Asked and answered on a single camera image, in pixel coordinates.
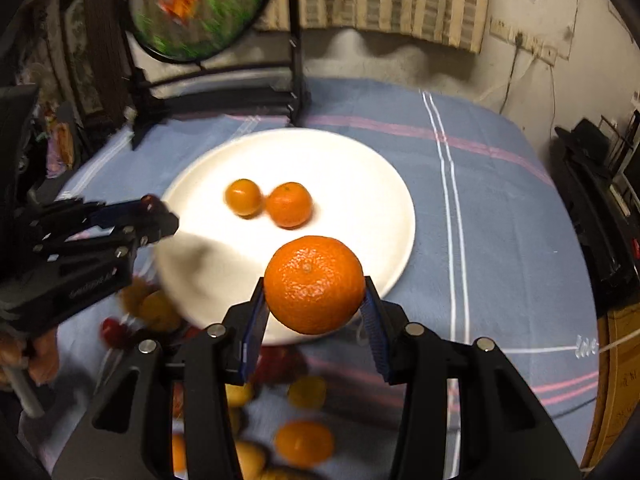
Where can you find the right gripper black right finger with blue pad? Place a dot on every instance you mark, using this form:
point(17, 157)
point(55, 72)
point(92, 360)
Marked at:
point(505, 431)

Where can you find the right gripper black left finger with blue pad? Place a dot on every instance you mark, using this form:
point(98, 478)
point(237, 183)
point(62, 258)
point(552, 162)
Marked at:
point(126, 433)

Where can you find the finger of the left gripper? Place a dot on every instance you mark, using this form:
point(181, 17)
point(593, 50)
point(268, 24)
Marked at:
point(105, 209)
point(88, 237)

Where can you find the pale beige fruit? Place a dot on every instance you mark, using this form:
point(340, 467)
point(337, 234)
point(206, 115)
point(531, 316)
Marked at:
point(131, 297)

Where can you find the beige round fruit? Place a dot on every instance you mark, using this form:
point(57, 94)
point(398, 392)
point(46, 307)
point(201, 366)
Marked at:
point(159, 313)

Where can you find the dark red plum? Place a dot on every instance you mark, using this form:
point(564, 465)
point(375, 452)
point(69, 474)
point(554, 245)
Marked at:
point(115, 334)
point(279, 365)

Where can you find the smooth orange fruit front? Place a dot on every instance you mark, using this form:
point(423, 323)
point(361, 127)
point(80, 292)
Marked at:
point(244, 198)

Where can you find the smooth orange fruit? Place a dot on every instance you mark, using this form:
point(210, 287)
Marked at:
point(304, 443)
point(244, 198)

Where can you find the small yellow longan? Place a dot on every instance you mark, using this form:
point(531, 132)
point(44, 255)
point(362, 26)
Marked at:
point(308, 393)
point(239, 396)

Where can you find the smooth orange fruit back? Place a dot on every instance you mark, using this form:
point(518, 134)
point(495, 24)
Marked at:
point(304, 443)

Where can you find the large orange mandarin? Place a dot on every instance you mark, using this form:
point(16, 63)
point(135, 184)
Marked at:
point(314, 285)

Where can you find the red cherry tomato back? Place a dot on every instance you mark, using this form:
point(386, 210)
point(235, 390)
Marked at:
point(152, 203)

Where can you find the tan purple-striped pepino melon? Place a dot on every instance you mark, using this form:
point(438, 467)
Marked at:
point(252, 459)

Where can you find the large tan melon fruit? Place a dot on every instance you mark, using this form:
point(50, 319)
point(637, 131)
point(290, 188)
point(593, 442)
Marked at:
point(286, 473)

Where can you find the person's left hand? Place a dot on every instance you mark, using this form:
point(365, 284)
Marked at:
point(42, 361)

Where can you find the white oval plate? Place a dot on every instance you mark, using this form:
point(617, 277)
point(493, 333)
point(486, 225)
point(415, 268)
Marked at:
point(215, 258)

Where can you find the black screen stand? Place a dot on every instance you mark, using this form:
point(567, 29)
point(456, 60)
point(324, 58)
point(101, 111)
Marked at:
point(110, 26)

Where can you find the blue striped tablecloth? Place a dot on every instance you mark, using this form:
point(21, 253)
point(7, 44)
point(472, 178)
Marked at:
point(495, 255)

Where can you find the computer monitor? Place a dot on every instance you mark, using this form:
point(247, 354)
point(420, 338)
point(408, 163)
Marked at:
point(627, 179)

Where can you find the black hat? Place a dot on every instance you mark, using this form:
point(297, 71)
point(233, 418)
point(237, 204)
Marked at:
point(587, 141)

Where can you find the white wall power strip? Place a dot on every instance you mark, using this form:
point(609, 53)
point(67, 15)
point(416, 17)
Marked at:
point(527, 41)

